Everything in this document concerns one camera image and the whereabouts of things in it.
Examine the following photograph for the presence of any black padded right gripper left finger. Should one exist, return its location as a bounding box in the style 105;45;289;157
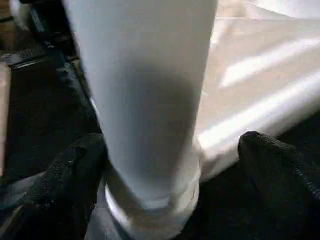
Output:
0;133;108;240

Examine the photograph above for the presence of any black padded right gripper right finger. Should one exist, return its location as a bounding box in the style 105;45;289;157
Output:
236;131;320;240

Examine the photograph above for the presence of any white plastic table top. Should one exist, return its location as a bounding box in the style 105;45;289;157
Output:
86;0;320;240

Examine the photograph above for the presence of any white plastic table leg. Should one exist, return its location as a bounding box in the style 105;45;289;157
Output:
62;0;218;210

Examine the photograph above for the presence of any black padded mat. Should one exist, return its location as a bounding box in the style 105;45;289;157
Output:
0;24;320;240

